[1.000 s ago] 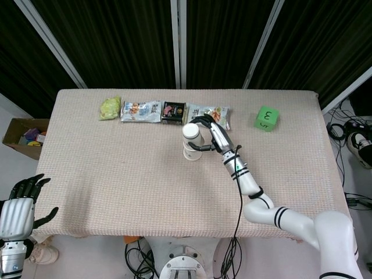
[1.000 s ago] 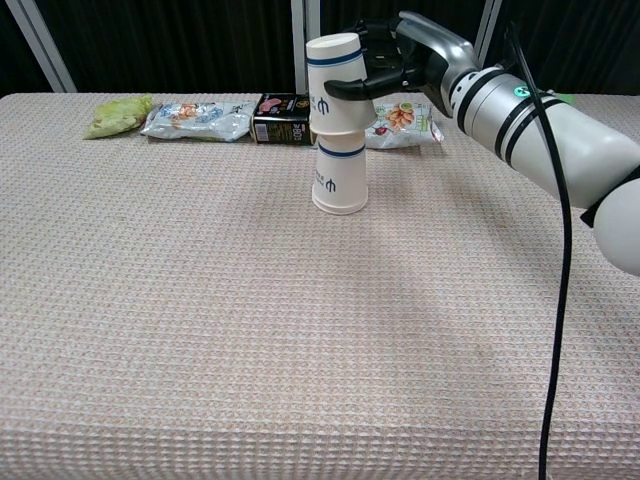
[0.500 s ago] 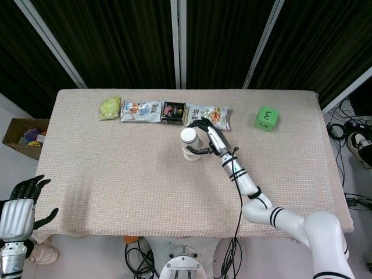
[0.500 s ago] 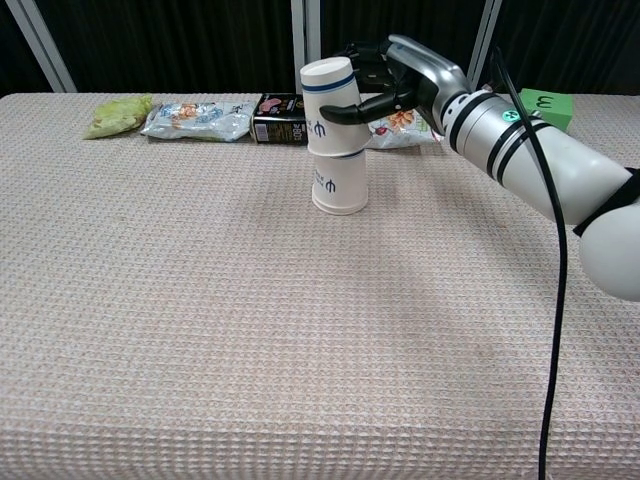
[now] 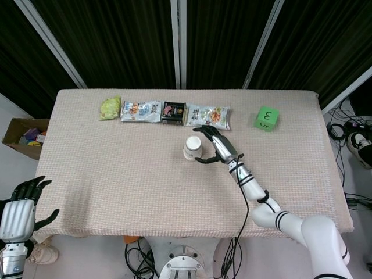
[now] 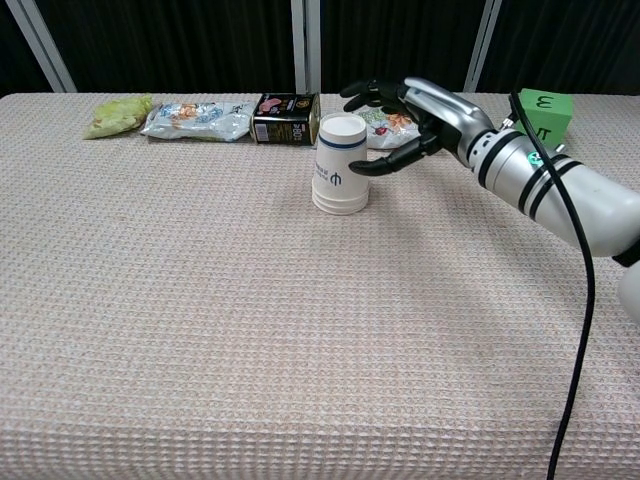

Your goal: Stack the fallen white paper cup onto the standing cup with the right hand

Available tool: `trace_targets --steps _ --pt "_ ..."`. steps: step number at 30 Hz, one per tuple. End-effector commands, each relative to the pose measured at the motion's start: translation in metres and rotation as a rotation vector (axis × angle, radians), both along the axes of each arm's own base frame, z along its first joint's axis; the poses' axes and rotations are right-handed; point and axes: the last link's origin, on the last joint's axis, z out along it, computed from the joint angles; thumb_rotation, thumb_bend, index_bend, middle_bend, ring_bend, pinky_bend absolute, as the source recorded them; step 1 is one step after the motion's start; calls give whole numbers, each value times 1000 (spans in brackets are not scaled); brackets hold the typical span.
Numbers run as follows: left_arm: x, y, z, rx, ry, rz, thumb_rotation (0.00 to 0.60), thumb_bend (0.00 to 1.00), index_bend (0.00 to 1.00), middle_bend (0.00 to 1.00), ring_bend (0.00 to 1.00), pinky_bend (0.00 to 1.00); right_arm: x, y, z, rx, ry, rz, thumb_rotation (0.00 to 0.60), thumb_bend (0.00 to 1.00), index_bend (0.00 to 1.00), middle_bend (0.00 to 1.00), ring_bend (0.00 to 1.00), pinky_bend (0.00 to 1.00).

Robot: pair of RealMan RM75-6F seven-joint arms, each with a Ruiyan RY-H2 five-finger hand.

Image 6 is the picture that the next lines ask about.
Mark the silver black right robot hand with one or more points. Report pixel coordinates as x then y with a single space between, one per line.
445 112

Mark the white paper cup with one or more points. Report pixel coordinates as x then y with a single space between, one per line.
335 150

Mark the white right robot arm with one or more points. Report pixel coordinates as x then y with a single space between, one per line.
575 200

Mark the white nut snack bag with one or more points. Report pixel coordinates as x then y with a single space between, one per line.
385 134

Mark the green numbered foam cube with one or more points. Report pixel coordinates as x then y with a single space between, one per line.
550 115

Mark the black luncheon meat can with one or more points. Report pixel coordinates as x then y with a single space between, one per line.
282 122

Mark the blue white snack bag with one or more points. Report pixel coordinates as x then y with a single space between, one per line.
195 122

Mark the beige woven tablecloth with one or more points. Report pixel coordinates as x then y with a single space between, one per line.
200 300

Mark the yellow-green snack bag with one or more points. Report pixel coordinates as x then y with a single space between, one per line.
117 117

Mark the white partition frame post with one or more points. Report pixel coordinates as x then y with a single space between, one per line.
306 45
482 45
42 45

